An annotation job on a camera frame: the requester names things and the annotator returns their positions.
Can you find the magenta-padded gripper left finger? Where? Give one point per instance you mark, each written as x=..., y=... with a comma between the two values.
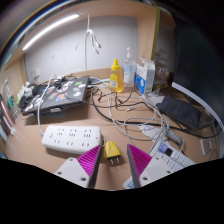
x=71, y=170

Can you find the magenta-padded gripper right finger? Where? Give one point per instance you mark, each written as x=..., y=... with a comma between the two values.
x=155, y=170

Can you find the yellow charger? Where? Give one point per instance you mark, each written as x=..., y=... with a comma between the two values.
x=112, y=150

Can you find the white keyboard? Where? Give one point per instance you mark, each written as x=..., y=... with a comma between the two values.
x=176, y=160

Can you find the white power strip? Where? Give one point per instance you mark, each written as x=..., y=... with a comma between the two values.
x=70, y=138

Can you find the black pouch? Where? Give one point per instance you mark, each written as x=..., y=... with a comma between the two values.
x=180, y=110

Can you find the black laptop with stickers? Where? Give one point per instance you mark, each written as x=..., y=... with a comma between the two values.
x=63, y=95

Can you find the black headphones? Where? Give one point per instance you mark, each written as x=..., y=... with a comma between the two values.
x=28, y=98

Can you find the dark red upright folder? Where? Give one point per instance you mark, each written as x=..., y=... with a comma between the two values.
x=5, y=116

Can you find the clear green-labelled water bottle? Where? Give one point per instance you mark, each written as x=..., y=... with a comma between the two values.
x=10, y=100

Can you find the white and blue carton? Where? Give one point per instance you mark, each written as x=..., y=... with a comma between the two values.
x=144, y=76

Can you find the yellow squeeze bottle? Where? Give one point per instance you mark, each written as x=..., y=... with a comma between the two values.
x=116, y=80

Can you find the clear pump bottle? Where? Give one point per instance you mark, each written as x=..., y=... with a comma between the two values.
x=129, y=71

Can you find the white light bar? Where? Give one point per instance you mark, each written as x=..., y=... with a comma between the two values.
x=50, y=29

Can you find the white wall socket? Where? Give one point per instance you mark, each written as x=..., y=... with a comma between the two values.
x=36, y=73

